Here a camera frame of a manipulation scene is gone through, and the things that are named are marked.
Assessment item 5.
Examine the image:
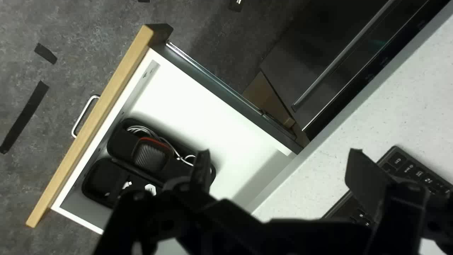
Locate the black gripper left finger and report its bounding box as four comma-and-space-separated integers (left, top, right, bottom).
93, 149, 272, 255

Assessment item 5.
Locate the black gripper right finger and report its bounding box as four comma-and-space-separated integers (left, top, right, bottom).
344, 148, 453, 255

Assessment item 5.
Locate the white drawer with wooden front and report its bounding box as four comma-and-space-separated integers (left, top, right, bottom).
25, 23, 306, 237

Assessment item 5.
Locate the black computer keyboard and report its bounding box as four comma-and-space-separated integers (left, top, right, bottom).
324, 145, 453, 230

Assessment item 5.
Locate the black zip pouch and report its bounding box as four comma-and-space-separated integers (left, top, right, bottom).
80, 158, 167, 210

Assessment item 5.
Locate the black built-in appliance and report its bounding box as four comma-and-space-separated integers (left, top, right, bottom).
259, 0, 450, 142

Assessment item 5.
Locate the long black tape strip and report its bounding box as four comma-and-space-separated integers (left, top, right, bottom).
0, 80, 51, 156

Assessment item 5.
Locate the short black tape strip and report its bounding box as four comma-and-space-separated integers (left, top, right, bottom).
32, 43, 59, 67

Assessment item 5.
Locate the grey appliance handle bar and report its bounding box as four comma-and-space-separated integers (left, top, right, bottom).
290, 0, 396, 111

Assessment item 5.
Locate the silver metal drawer handle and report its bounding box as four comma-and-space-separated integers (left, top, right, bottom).
69, 94, 102, 141

